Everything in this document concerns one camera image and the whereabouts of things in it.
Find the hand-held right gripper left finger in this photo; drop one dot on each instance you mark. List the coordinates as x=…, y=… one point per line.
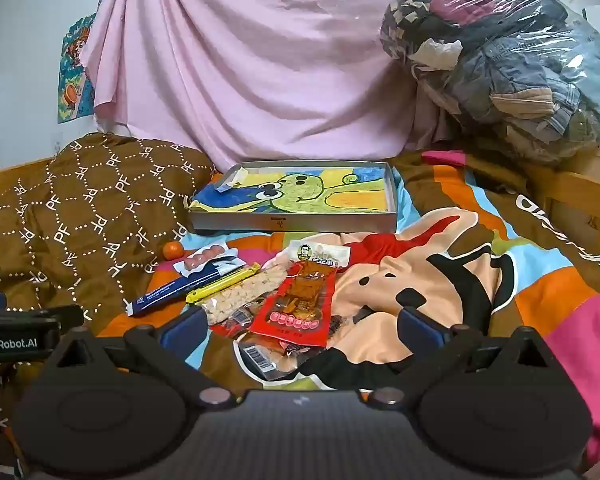
x=182, y=329

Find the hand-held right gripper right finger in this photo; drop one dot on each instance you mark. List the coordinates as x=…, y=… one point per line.
x=421, y=330

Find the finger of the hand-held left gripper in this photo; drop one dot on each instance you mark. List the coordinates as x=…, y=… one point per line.
x=40, y=316

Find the blue white snack packet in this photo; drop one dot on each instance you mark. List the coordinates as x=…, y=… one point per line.
x=175, y=292

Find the yellow snack bar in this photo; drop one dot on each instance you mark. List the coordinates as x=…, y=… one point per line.
x=222, y=283

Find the orange beige snack packet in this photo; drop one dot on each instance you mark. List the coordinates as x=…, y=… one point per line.
x=245, y=296

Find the pink sausage packet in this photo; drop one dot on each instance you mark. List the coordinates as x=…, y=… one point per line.
x=205, y=256

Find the quail egg packet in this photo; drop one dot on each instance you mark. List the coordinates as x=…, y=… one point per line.
x=265, y=360

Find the red snack packet white header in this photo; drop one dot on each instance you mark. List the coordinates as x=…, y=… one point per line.
x=292, y=310

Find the grey shallow tray box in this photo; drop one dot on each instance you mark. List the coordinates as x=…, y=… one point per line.
x=290, y=221

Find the small tangerine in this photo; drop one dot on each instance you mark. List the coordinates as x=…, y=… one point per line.
x=171, y=250

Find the crumpled paper scrap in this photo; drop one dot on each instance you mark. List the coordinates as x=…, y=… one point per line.
x=232, y=180

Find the dinosaur crayon drawing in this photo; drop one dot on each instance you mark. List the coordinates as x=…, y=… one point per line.
x=305, y=187

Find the pink bed sheet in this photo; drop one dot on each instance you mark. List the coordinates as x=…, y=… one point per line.
x=255, y=60

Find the clear bag of clothes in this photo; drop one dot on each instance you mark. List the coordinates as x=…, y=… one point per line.
x=505, y=60

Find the wall poster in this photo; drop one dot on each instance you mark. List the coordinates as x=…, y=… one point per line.
x=72, y=75

